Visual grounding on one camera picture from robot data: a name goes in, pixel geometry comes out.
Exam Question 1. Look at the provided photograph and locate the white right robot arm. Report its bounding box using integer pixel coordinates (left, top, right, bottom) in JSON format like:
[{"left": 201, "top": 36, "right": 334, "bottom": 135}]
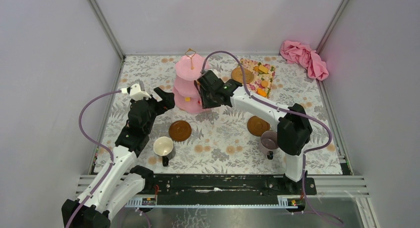
[{"left": 194, "top": 70, "right": 313, "bottom": 194}]

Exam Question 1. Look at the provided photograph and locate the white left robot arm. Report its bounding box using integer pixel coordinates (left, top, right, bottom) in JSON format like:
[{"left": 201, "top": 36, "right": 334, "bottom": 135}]
[{"left": 61, "top": 83, "right": 175, "bottom": 228}]

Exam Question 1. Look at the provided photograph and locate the pink three-tier cake stand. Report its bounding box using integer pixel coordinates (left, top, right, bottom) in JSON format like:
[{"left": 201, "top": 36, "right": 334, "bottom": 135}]
[{"left": 172, "top": 49, "right": 210, "bottom": 114}]

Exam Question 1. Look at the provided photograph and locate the round woven brown coaster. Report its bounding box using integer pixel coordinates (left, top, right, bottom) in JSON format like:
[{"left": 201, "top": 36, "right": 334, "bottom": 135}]
[{"left": 231, "top": 66, "right": 254, "bottom": 84}]

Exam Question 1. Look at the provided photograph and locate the brown saucer left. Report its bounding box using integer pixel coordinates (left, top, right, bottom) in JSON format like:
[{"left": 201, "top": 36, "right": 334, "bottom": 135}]
[{"left": 168, "top": 120, "right": 192, "bottom": 142}]

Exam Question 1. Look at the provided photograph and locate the brown saucer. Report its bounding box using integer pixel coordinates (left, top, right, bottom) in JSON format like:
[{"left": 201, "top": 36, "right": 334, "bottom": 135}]
[
  {"left": 247, "top": 116, "right": 270, "bottom": 137},
  {"left": 168, "top": 120, "right": 192, "bottom": 142}
]

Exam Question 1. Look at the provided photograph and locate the orange star cookie toy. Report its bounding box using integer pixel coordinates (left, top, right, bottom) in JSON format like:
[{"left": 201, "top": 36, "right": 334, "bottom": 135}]
[{"left": 257, "top": 88, "right": 267, "bottom": 98}]

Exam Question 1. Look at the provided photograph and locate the small orange cookie toy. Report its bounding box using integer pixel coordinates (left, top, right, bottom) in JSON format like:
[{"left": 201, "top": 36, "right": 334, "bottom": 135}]
[{"left": 261, "top": 80, "right": 268, "bottom": 88}]

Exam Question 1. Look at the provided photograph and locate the floral rectangular serving tray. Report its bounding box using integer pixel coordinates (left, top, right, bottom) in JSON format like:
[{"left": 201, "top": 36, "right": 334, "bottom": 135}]
[{"left": 240, "top": 58, "right": 275, "bottom": 99}]

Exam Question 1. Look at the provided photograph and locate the round orange cookie toy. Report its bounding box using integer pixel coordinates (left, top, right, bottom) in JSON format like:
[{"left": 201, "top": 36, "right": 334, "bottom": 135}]
[{"left": 258, "top": 65, "right": 268, "bottom": 74}]

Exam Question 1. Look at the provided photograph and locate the brown saucer right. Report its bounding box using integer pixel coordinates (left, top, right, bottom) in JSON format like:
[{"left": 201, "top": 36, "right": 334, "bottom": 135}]
[{"left": 247, "top": 116, "right": 270, "bottom": 137}]

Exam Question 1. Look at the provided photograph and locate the crumpled pink cloth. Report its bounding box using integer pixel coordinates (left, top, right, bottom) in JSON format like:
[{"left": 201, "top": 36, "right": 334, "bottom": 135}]
[{"left": 279, "top": 40, "right": 329, "bottom": 81}]

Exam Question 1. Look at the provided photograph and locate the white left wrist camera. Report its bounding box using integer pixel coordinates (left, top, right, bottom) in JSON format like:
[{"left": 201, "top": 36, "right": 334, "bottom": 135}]
[{"left": 120, "top": 83, "right": 151, "bottom": 101}]

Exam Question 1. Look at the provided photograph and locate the cream mug black handle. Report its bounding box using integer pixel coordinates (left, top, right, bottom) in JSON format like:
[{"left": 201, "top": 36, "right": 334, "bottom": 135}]
[{"left": 153, "top": 136, "right": 176, "bottom": 167}]

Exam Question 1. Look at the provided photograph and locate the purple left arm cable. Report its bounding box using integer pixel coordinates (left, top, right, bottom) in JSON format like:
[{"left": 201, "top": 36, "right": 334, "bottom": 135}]
[{"left": 65, "top": 90, "right": 129, "bottom": 228}]

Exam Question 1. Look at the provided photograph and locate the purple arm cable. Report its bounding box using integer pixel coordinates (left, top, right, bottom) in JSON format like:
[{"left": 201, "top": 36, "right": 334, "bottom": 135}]
[
  {"left": 65, "top": 90, "right": 129, "bottom": 228},
  {"left": 201, "top": 51, "right": 345, "bottom": 227}
]

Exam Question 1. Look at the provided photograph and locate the mauve mug black handle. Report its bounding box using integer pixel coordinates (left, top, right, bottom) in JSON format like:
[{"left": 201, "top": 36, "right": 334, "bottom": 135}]
[{"left": 258, "top": 130, "right": 279, "bottom": 160}]

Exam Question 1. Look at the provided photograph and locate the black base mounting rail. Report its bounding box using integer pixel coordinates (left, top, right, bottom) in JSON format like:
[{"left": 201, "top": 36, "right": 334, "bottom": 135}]
[{"left": 136, "top": 173, "right": 317, "bottom": 207}]

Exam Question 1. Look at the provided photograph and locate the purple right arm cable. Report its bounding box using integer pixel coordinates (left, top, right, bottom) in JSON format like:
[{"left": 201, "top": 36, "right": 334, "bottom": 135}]
[{"left": 201, "top": 51, "right": 345, "bottom": 227}]

